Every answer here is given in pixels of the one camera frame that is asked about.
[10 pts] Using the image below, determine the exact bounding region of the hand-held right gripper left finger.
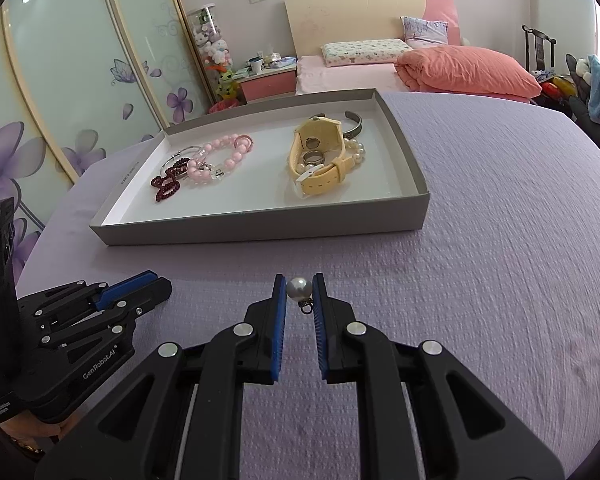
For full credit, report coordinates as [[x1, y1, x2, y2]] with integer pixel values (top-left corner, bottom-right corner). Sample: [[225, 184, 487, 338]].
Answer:
[[34, 274, 287, 480]]

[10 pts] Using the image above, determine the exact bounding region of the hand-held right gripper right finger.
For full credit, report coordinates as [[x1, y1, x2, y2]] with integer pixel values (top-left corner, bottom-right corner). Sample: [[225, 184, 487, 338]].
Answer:
[[312, 272, 566, 480]]

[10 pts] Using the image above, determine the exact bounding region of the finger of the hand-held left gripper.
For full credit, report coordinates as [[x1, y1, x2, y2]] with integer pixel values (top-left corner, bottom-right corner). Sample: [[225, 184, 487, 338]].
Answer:
[[36, 276, 173, 349], [17, 270, 157, 319]]

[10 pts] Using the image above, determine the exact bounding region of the pearl earring with dark loop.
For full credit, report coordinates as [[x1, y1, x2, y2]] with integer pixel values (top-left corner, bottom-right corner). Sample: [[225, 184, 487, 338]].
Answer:
[[286, 277, 315, 315]]

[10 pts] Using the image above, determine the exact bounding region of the dark red bead bracelet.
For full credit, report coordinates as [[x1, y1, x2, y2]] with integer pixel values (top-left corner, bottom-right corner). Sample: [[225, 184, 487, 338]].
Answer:
[[150, 157, 191, 199]]

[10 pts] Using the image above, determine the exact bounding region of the grey cardboard box tray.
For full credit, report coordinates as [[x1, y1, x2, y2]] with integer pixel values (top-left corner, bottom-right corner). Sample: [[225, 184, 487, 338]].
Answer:
[[89, 88, 431, 247]]

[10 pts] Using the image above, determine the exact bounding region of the pink bead bracelet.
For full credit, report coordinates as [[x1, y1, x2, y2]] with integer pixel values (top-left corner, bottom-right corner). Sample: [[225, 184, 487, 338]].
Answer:
[[186, 133, 255, 184]]

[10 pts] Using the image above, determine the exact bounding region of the white pearl bracelet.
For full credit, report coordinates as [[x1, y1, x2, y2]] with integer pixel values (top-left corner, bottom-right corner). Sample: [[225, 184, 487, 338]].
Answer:
[[342, 137, 367, 166]]

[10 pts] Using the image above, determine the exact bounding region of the yellow wrist watch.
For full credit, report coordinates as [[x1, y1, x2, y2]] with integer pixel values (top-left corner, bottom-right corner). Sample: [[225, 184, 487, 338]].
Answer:
[[286, 115, 357, 197]]

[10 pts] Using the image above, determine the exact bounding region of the person's left hand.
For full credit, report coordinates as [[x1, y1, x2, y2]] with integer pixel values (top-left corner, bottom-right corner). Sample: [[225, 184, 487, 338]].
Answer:
[[0, 410, 76, 456]]

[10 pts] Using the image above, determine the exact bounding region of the thin silver bangle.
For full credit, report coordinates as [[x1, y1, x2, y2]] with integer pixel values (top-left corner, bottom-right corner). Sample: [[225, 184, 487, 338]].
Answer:
[[161, 145, 206, 166]]

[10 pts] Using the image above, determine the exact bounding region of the purple bedspread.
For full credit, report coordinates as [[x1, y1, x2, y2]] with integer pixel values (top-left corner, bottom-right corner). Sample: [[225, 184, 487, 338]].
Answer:
[[15, 91, 600, 480]]

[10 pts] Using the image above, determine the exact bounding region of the green plush toy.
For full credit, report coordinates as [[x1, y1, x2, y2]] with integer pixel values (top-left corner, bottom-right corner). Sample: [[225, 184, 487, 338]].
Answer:
[[217, 67, 238, 101]]

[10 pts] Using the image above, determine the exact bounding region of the floral sliding door wardrobe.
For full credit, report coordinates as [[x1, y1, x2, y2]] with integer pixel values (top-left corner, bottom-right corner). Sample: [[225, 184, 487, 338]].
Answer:
[[0, 0, 221, 241]]

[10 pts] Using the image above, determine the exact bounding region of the pink white nightstand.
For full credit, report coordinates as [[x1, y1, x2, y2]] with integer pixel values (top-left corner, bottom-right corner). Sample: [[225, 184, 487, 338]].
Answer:
[[235, 62, 298, 105]]

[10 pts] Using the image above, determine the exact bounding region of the pink bed sheet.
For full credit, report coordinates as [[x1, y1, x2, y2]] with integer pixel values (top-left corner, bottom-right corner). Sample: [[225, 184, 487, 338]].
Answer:
[[295, 55, 406, 96]]

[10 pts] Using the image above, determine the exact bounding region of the clear cylinder of plush toys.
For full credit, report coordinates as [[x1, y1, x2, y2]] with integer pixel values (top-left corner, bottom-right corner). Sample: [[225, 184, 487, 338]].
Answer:
[[186, 4, 233, 106]]

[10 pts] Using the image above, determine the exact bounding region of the patterned white pillow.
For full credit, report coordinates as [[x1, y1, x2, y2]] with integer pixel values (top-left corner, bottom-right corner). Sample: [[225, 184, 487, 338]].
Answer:
[[321, 38, 415, 68]]

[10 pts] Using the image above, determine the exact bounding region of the coral pink duvet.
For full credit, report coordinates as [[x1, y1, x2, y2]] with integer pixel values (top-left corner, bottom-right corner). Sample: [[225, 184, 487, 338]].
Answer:
[[395, 45, 543, 100]]

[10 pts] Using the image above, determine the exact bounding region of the cream pink headboard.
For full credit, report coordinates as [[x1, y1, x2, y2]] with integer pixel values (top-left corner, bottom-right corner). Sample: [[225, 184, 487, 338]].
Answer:
[[285, 0, 460, 58]]

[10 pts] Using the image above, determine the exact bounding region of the purple floral pillow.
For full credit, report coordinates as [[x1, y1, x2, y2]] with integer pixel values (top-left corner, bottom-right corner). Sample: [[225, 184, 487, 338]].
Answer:
[[400, 16, 450, 47]]

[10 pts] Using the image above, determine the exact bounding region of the black chair with clothes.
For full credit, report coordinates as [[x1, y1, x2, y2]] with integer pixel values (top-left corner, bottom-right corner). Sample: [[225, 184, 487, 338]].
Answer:
[[565, 53, 600, 156]]

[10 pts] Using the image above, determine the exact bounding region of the red yellow toy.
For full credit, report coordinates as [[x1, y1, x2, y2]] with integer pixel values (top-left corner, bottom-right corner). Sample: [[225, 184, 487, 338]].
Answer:
[[537, 71, 578, 98]]

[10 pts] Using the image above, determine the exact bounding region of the black wooden chair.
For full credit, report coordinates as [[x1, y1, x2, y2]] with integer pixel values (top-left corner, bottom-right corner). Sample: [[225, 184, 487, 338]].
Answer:
[[522, 25, 557, 73]]

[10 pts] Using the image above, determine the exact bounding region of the wide silver cuff bracelet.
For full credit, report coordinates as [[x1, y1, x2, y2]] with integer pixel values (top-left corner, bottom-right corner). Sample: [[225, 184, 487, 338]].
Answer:
[[314, 111, 364, 140]]

